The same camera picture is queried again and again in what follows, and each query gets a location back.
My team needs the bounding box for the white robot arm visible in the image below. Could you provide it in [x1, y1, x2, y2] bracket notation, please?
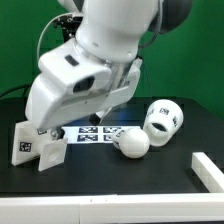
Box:
[25, 0, 193, 131]

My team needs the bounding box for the black cable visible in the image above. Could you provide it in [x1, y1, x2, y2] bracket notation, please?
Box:
[0, 84, 33, 100]

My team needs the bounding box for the black camera stand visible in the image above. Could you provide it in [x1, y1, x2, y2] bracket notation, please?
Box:
[53, 15, 82, 41]

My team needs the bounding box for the white lamp bulb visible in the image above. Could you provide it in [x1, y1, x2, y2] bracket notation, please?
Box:
[112, 128, 150, 159]

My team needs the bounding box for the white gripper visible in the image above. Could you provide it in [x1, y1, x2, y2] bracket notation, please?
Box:
[25, 39, 142, 140]

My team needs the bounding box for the grey cable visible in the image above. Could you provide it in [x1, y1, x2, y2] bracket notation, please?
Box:
[36, 12, 73, 68]

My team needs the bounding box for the white right table rail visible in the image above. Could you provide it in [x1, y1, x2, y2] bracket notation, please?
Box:
[191, 152, 224, 193]

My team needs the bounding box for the white lamp hood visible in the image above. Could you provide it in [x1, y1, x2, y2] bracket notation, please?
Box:
[143, 99, 184, 147]

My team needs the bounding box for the white lamp base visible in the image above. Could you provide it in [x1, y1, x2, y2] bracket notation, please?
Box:
[11, 121, 67, 171]

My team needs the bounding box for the marker tag sheet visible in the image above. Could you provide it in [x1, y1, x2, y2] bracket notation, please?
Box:
[53, 125, 142, 145]

